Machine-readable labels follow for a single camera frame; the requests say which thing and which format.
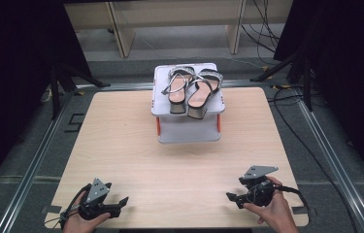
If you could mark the person's left hand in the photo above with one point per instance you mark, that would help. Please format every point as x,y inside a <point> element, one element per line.
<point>77,225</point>

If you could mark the black curtain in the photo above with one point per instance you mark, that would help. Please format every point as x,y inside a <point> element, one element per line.
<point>11,81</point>
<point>351,74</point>

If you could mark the metal floor rail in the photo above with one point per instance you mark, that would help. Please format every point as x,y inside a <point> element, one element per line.
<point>335,161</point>
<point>32,168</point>
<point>127,86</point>

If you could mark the black silver heeled sandal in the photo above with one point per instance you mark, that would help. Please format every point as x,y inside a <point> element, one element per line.
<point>178,85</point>
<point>204,93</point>

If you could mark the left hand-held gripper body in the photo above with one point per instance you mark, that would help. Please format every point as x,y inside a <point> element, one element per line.
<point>97,194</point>

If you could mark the person's right hand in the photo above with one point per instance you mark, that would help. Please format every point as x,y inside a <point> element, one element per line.
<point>276,210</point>

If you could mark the light wooden shelf unit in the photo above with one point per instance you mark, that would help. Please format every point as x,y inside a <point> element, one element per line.
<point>182,13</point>

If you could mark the white shoe rack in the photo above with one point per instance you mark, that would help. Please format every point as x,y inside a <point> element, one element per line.
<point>189,129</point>

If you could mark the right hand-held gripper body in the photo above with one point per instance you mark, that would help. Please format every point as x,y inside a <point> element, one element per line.
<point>260,191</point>

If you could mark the black metal stand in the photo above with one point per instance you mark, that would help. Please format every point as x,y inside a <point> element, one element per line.
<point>55,93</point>
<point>307,87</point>

